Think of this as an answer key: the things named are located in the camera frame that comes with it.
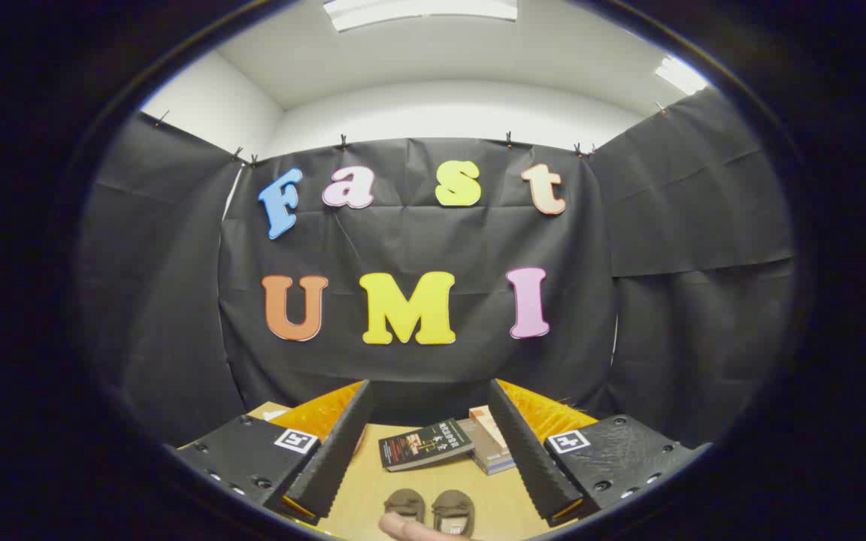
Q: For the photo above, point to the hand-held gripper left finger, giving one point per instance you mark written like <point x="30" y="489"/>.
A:
<point x="331" y="458"/>

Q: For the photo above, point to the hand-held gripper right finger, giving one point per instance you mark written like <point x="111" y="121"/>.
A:
<point x="527" y="458"/>

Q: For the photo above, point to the brown fuzzy shoe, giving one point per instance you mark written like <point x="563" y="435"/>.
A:
<point x="405" y="500"/>
<point x="454" y="507"/>

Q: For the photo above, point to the blue cover book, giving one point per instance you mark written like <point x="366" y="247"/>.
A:
<point x="504" y="466"/>

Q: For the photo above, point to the grey cover book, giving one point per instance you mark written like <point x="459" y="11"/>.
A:
<point x="480" y="453"/>

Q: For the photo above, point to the black cover book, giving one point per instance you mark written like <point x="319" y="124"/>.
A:
<point x="425" y="445"/>

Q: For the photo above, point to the row of black cloth clips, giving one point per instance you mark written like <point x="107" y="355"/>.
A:
<point x="342" y="141"/>

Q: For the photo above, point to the ceiling light panel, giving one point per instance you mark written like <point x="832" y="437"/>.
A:
<point x="679" y="75"/>

